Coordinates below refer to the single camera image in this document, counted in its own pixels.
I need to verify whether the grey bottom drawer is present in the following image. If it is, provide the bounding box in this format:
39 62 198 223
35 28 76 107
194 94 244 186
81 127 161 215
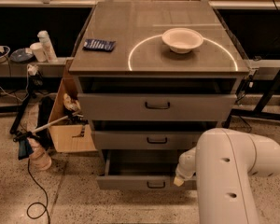
96 149 196 190

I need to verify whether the grey drawer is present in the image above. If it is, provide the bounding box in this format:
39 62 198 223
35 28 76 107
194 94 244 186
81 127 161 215
96 149 196 190
92 131 202 150
78 93 235 121

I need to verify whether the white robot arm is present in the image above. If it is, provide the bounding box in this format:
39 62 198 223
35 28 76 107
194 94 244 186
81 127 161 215
174 128 280 224

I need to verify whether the grey middle drawer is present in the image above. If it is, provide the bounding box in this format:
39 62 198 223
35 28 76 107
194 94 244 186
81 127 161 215
92 131 202 150

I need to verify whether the grey drawer cabinet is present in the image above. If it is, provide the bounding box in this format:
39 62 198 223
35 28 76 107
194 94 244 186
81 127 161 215
68 0 250 161

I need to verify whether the grey top drawer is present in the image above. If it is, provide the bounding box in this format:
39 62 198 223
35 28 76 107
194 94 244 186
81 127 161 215
78 93 235 121

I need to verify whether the cardboard box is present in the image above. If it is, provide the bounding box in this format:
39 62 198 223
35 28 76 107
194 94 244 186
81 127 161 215
48 61 96 153

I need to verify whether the white bowl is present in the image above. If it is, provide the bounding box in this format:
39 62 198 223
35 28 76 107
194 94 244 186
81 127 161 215
161 28 203 54

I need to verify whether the black metal stand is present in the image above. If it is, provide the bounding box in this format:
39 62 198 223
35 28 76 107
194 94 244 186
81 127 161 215
223 69 280 128

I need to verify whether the blue snack packet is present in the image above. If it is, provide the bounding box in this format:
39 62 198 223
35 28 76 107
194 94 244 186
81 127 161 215
83 38 116 52

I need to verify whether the white grabber stick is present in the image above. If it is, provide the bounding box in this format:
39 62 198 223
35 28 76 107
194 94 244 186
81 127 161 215
13 111 82 142

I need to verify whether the white spray can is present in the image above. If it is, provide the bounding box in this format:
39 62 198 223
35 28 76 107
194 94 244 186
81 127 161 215
37 31 58 63

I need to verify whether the white power adapter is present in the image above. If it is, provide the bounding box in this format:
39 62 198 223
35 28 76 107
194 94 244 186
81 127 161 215
27 64 38 76

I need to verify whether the white paper cup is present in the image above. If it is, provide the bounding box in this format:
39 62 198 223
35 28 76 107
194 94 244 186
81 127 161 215
30 42 47 62

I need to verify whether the blue plate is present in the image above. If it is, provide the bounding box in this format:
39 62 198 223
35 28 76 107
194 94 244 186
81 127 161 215
10 48 35 63

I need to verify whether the black floor cable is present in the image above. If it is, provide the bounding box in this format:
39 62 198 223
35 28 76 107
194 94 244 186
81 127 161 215
25 158 51 224

